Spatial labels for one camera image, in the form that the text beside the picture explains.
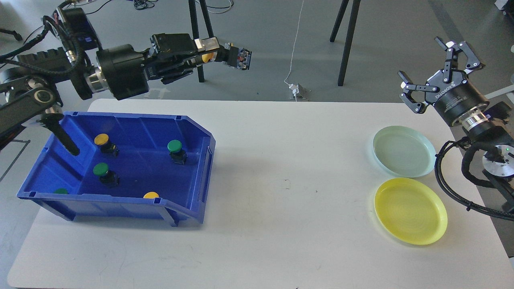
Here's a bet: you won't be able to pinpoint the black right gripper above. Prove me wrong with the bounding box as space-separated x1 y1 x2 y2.
398 37 491 128

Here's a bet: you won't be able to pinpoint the black cables on floor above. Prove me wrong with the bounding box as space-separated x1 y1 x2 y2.
0 0 235 43

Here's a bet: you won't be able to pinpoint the black tripod legs right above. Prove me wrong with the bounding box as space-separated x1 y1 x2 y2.
329 0 361 87

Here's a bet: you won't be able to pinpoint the white power adapter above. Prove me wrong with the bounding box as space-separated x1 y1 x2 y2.
288 83 310 101

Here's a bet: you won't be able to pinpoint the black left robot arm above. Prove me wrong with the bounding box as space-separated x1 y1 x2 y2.
1 0 239 155

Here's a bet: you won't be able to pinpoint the office chair base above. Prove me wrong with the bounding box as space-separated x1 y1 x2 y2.
485 84 514 103

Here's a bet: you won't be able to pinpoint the black tripod legs left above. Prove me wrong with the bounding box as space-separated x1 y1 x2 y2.
188 0 215 83

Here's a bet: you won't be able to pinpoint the yellow plate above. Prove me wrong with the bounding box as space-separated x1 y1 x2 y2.
373 178 448 246

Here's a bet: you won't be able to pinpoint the yellow push button back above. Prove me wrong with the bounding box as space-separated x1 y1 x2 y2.
94 133 119 157

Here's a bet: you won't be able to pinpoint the yellow push button front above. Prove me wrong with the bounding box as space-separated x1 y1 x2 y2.
143 191 160 199

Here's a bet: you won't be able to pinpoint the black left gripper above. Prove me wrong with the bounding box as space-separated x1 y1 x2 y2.
85 33 221 100

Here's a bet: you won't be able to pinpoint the yellow push button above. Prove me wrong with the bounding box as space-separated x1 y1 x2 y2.
201 43 253 71
143 191 160 199
94 133 119 157

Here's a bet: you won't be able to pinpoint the black tripod legs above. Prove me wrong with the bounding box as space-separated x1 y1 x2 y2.
329 0 361 87
188 0 215 83

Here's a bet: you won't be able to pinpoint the light green plate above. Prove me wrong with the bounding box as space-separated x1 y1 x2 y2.
371 126 436 179

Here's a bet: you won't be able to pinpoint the green push button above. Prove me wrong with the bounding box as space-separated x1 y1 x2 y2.
167 139 188 165
92 162 120 188

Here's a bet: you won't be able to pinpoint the green push button front corner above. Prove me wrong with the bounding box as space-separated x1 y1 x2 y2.
53 188 69 195

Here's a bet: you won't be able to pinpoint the blue plastic storage bin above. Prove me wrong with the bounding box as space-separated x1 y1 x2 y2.
17 112 216 226

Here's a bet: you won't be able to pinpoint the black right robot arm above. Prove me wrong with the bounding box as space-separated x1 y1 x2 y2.
398 37 514 221

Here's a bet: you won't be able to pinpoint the white cable on floor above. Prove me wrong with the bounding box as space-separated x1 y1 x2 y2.
284 0 306 90

